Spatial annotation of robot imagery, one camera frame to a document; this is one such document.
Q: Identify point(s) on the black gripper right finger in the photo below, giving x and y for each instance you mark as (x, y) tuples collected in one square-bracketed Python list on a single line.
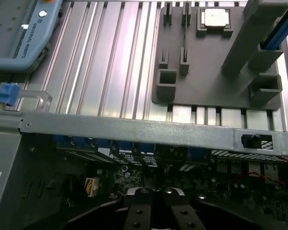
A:
[(180, 213)]

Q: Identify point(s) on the silver CPU chip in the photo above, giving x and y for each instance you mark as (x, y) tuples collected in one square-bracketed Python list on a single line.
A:
[(213, 18)]

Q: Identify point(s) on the light blue teach pendant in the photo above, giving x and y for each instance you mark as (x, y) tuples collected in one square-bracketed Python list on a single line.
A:
[(19, 36)]

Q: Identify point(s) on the blue case latch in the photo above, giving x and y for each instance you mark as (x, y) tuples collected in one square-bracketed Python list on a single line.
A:
[(9, 94)]

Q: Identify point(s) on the blue disk caddy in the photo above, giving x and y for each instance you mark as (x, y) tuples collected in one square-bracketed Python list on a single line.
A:
[(276, 26)]

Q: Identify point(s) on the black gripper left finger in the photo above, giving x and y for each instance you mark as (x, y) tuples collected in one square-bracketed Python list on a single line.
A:
[(139, 210)]

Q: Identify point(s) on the green RAM stick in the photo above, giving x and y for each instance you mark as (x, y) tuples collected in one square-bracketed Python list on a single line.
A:
[(186, 36)]

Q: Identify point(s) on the grey parts rack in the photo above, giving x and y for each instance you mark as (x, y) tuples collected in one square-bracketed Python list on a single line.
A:
[(206, 72)]

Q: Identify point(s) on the white power connector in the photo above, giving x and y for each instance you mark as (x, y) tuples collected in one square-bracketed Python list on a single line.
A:
[(91, 187)]

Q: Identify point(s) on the dark grey PC case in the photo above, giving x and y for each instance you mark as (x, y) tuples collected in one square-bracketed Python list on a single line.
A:
[(134, 129)]

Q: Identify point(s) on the green motherboard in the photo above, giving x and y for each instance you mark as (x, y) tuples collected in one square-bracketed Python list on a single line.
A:
[(206, 189)]

